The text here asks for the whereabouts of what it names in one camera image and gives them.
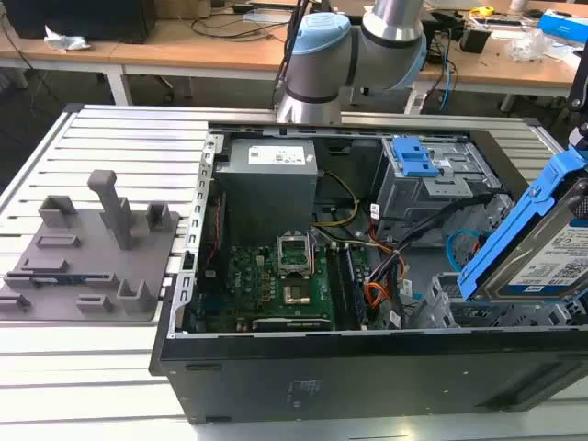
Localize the hard disk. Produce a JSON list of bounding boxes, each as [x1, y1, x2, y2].
[[457, 149, 588, 305]]

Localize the metal disk bay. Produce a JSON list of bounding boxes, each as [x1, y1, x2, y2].
[[420, 271, 588, 330]]

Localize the blue cardboard box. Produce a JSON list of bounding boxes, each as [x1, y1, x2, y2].
[[536, 8, 588, 48]]

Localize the clear plastic bag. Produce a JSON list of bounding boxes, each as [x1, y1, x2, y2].
[[509, 28, 558, 63]]

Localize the long wooden desk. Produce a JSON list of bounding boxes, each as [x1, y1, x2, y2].
[[330, 0, 588, 112]]

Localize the small black box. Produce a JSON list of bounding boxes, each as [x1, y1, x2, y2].
[[458, 27, 491, 54]]

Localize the blue plastic drive latch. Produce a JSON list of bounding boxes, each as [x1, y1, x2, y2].
[[392, 136, 441, 179]]

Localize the metal optical drive cage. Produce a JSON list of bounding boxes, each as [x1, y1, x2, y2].
[[374, 135, 503, 222]]

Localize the black RAM stick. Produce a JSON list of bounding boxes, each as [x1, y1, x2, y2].
[[326, 246, 357, 330]]

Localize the grey power supply unit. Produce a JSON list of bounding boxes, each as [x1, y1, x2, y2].
[[213, 137, 322, 245]]

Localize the metal socket cover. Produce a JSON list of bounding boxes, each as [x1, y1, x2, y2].
[[274, 232, 314, 277]]

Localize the black graphics card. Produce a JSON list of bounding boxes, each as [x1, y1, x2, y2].
[[250, 316, 334, 333]]

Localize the green motherboard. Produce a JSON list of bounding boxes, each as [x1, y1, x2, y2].
[[196, 243, 369, 333]]

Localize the black open PC case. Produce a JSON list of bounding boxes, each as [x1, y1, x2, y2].
[[149, 119, 588, 426]]

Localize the wooden desk with white legs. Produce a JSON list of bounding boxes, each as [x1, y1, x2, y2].
[[0, 17, 288, 107]]

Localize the large black box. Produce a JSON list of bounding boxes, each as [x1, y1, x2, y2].
[[3, 0, 158, 45]]

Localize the crumpled white paper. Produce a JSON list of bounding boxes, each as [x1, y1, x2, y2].
[[42, 24, 92, 52]]

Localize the grey parts rack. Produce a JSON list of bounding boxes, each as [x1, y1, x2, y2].
[[0, 168, 183, 325]]

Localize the green RAM stick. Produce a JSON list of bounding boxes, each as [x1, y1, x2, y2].
[[28, 274, 87, 286]]

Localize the blue hanging cable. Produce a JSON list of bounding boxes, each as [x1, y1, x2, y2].
[[439, 58, 457, 111]]

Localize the black sleeved cable bundle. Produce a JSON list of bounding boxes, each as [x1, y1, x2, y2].
[[367, 192, 500, 295]]

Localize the light blue disk wire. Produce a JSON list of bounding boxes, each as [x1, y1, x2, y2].
[[447, 229, 481, 277]]

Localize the yellow and black power wires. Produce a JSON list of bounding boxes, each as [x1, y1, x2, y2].
[[311, 170, 360, 229]]

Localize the orange wire bundle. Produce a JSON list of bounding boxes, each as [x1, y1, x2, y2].
[[364, 256, 411, 319]]

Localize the black cables beside arm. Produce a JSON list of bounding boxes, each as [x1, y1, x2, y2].
[[274, 0, 311, 100]]

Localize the black cable on desk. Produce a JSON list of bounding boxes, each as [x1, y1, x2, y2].
[[189, 12, 287, 46]]

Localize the thin red wire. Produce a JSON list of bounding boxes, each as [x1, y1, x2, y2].
[[204, 191, 229, 272]]

